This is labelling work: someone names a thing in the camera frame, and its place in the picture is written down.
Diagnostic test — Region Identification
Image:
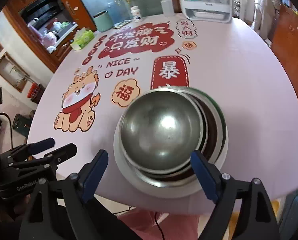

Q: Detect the white plastic plate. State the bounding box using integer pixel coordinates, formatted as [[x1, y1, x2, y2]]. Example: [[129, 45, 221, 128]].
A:
[[113, 119, 230, 199]]

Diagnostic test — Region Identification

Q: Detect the small stainless steel bowl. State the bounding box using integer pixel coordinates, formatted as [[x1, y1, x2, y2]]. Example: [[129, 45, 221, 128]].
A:
[[119, 88, 204, 174]]

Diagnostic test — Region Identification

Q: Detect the large stainless steel bowl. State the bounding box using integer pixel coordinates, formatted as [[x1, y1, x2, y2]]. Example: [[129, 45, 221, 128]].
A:
[[121, 87, 226, 183]]

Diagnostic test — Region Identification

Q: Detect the red crate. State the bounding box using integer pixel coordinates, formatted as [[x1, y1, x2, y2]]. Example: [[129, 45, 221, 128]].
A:
[[27, 83, 45, 104]]

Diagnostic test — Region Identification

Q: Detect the green plate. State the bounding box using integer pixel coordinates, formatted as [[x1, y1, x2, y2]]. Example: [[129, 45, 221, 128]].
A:
[[188, 88, 228, 164]]

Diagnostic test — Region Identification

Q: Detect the green tissue pack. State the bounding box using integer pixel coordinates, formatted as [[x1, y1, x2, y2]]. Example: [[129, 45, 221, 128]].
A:
[[71, 27, 94, 50]]

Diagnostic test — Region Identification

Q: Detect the wooden cabinet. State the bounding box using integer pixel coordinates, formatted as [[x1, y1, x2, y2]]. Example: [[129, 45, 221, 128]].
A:
[[3, 0, 96, 72]]

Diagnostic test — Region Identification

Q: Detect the teal ceramic canister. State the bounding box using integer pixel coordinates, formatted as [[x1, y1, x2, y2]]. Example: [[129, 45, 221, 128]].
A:
[[93, 10, 114, 32]]

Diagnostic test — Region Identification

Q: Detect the patterned coaster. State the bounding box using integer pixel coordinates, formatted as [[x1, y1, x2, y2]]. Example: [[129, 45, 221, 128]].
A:
[[113, 20, 131, 29]]

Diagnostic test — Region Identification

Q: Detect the white pill bottle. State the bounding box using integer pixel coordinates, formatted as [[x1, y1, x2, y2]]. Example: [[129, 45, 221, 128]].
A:
[[131, 6, 142, 22]]

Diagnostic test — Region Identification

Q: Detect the white squeeze bottle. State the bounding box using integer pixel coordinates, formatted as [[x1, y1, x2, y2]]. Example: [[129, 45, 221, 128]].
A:
[[161, 0, 175, 17]]

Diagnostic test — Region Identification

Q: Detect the person in white coat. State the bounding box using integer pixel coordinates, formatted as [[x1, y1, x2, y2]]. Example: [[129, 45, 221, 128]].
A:
[[251, 0, 281, 40]]

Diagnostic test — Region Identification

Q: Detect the black cable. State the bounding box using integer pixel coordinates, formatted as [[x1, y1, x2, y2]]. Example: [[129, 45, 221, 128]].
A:
[[0, 112, 14, 151]]

